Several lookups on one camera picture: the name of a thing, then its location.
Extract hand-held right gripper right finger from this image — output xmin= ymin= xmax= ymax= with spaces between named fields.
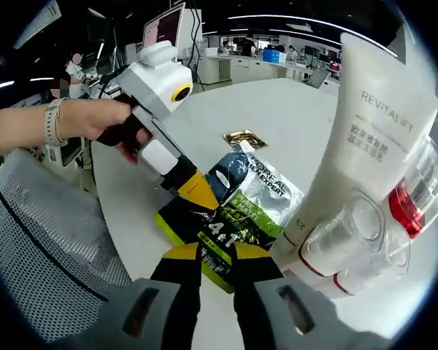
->
xmin=231 ymin=242 xmax=384 ymax=350

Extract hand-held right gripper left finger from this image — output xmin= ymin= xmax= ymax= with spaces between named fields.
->
xmin=50 ymin=242 xmax=204 ymax=350

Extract gold foil skincare sachet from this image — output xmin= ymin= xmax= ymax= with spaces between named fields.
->
xmin=223 ymin=128 xmax=269 ymax=149

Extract green black skincare pouch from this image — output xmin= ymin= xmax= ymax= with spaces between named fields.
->
xmin=153 ymin=140 xmax=304 ymax=295

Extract small white skincare bottle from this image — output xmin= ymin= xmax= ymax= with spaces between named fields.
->
xmin=281 ymin=191 xmax=386 ymax=289
xmin=313 ymin=233 xmax=413 ymax=300

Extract red banded skincare bottle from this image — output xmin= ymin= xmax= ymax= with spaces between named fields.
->
xmin=386 ymin=134 xmax=438 ymax=256

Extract white skincare tube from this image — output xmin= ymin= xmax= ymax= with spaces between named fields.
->
xmin=269 ymin=31 xmax=438 ymax=263

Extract blue storage box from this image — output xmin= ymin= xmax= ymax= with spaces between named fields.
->
xmin=261 ymin=48 xmax=288 ymax=63

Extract white laptop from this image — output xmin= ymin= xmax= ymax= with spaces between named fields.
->
xmin=142 ymin=2 xmax=186 ymax=50

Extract white black office chair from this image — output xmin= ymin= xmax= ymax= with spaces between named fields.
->
xmin=45 ymin=135 xmax=87 ymax=169

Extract white counter cabinets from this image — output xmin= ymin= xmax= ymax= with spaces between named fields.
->
xmin=200 ymin=54 xmax=300 ymax=84

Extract beige wrist watch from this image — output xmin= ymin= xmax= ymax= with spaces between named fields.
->
xmin=45 ymin=96 xmax=69 ymax=147

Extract grey chair back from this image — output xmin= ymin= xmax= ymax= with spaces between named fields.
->
xmin=305 ymin=68 xmax=332 ymax=90

